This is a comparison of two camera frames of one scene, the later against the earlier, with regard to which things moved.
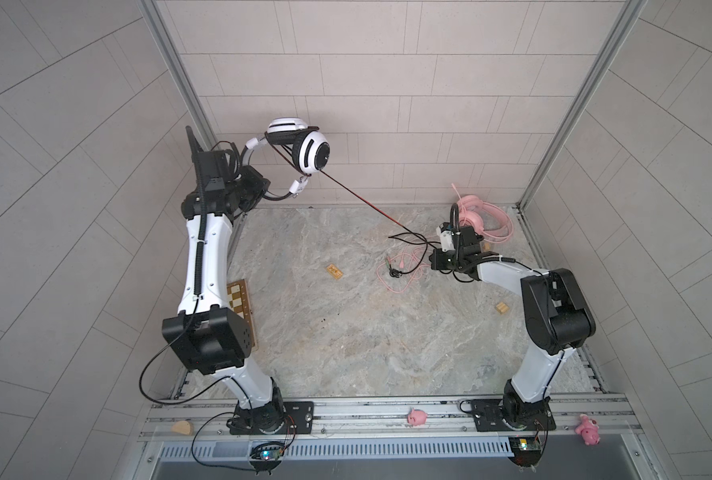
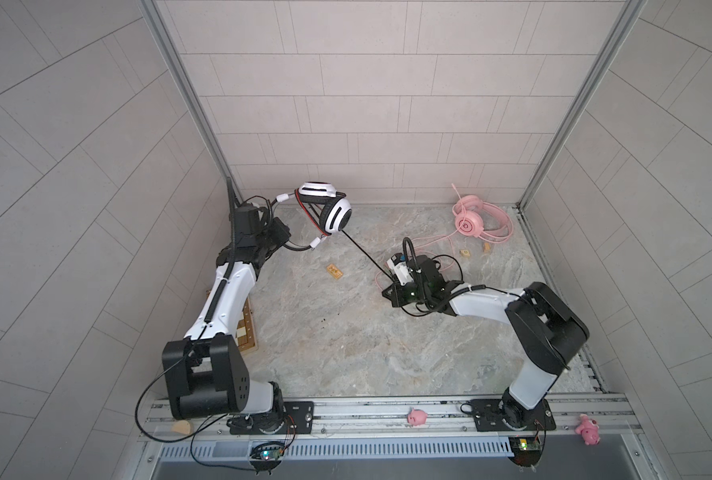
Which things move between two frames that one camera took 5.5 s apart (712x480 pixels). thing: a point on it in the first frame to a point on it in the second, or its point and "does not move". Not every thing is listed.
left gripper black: x=255 y=183 to x=280 y=235
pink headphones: x=484 y=218 does not move
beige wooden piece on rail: x=183 y=427 does not move
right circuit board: x=526 y=449 does not move
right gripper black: x=437 y=263 to x=396 y=298
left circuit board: x=268 y=451 does not move
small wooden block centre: x=334 y=271 does not move
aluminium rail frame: x=602 y=418 does not move
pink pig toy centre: x=417 y=417 does not move
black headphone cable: x=429 y=243 to x=409 y=241
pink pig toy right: x=588 y=428 does not move
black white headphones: x=308 y=148 to x=326 y=207
